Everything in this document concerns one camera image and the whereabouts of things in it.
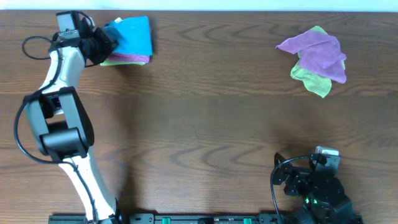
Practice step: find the folded purple cloth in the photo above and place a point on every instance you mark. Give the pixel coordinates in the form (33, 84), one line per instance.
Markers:
(129, 58)

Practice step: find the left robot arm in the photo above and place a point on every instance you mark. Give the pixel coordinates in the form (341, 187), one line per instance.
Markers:
(59, 122)

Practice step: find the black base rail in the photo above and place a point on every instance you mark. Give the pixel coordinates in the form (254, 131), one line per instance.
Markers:
(151, 218)

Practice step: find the blue microfiber cloth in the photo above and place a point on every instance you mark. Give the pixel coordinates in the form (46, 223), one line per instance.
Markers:
(133, 35)

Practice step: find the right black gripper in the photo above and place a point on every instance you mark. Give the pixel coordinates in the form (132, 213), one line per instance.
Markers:
(298, 176)

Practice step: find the crumpled green cloth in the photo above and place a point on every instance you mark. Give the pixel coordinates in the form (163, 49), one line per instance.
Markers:
(312, 82)

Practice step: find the folded green cloth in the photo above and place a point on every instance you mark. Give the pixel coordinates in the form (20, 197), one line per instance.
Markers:
(113, 63)

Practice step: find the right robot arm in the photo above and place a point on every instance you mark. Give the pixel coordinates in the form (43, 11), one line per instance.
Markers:
(326, 203)

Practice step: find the crumpled purple cloth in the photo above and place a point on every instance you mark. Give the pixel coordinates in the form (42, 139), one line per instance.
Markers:
(319, 53)

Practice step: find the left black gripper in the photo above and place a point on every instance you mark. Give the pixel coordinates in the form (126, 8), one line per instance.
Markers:
(104, 42)

